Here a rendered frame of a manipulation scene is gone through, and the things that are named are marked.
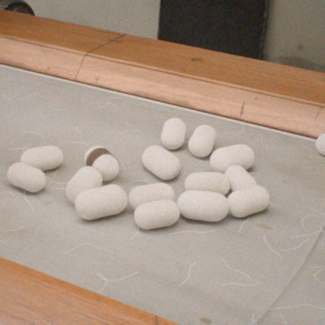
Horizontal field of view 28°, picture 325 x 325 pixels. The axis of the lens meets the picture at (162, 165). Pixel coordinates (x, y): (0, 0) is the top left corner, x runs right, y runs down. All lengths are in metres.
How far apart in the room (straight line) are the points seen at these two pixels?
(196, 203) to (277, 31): 2.18
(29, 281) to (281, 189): 0.23
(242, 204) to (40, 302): 0.17
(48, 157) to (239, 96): 0.21
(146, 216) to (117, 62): 0.28
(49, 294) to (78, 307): 0.02
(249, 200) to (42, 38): 0.37
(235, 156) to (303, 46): 2.10
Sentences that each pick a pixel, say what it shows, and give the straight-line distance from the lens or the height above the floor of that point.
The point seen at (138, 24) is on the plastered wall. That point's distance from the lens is 2.82.
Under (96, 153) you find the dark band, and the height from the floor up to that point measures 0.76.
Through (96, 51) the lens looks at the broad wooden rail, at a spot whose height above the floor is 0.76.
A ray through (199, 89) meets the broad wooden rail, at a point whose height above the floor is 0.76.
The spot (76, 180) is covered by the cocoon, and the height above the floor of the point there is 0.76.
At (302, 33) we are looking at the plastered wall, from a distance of 2.58.
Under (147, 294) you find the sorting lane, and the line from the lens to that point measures 0.39.
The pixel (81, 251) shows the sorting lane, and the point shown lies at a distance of 0.42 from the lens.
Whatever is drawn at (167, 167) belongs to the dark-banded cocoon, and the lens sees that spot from 0.49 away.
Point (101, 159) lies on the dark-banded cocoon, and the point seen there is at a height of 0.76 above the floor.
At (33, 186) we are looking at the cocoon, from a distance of 0.48.
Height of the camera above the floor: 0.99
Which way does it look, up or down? 28 degrees down
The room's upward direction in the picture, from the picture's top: 3 degrees clockwise
